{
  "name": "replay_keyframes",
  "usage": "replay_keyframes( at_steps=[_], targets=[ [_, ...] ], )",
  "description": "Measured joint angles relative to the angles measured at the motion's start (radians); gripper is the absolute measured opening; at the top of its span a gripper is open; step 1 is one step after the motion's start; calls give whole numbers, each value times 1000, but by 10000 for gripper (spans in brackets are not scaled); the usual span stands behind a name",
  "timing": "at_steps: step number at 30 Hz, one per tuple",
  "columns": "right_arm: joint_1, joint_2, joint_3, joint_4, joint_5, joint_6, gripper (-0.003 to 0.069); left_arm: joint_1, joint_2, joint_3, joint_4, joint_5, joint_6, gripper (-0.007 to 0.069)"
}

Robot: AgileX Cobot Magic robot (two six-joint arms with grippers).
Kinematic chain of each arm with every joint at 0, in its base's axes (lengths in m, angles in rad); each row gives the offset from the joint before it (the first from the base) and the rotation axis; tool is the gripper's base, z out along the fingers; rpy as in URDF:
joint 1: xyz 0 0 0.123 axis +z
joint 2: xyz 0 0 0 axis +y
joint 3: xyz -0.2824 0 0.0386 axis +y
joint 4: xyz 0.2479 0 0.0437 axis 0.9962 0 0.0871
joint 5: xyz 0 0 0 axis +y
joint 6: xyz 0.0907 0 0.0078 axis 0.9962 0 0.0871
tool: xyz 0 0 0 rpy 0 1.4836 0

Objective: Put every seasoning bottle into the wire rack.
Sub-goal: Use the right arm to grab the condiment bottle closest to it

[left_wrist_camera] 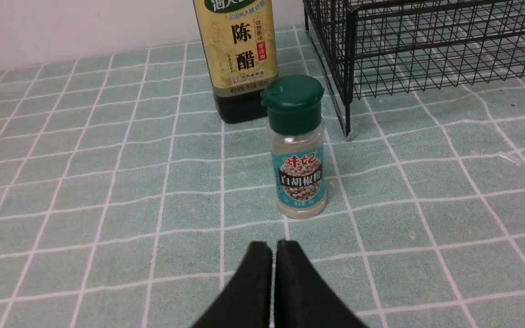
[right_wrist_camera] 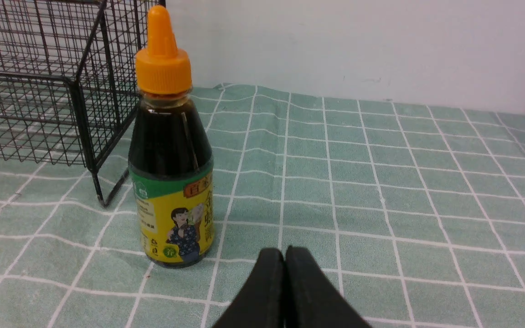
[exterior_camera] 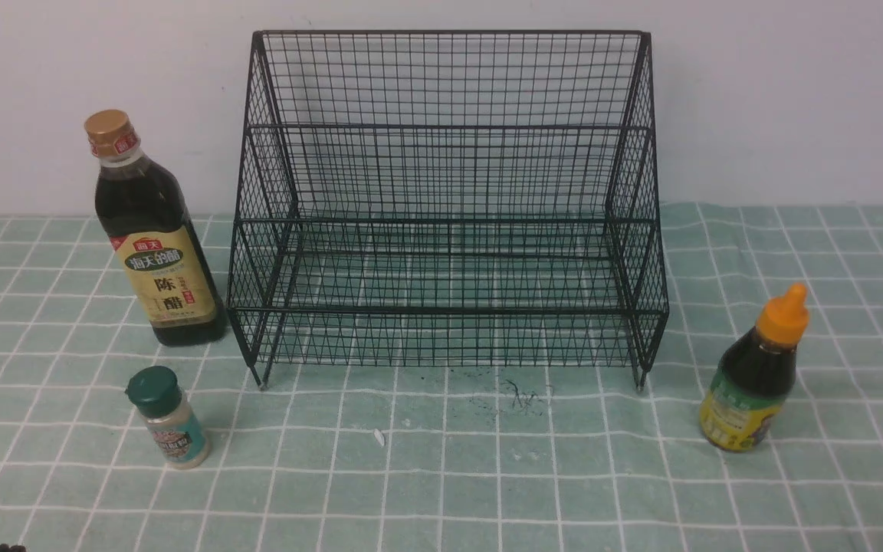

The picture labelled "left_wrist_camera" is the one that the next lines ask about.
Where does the white pepper bottle green cap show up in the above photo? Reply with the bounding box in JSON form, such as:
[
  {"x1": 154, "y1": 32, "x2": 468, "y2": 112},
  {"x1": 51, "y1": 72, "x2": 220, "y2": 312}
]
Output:
[{"x1": 261, "y1": 75, "x2": 327, "y2": 219}]

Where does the dark vinegar bottle yellow label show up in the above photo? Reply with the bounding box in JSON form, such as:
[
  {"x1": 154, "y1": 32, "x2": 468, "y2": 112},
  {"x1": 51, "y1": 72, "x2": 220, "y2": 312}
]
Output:
[{"x1": 193, "y1": 0, "x2": 279, "y2": 124}]

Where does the black wire mesh shelf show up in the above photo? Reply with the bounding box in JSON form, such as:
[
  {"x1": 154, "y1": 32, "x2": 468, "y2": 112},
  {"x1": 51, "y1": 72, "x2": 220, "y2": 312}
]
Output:
[{"x1": 303, "y1": 0, "x2": 525, "y2": 138}]

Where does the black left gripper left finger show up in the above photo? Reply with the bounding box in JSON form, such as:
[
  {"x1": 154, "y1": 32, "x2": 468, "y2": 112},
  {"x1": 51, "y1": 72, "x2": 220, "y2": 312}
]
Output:
[{"x1": 192, "y1": 241, "x2": 273, "y2": 328}]

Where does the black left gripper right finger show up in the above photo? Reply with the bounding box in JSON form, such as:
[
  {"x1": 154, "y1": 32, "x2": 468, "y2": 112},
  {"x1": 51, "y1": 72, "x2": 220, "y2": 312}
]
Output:
[{"x1": 274, "y1": 240, "x2": 367, "y2": 328}]

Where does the green checkered tablecloth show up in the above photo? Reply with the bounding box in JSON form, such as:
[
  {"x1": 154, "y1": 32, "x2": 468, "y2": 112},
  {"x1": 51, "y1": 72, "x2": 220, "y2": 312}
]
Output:
[{"x1": 0, "y1": 41, "x2": 525, "y2": 328}]

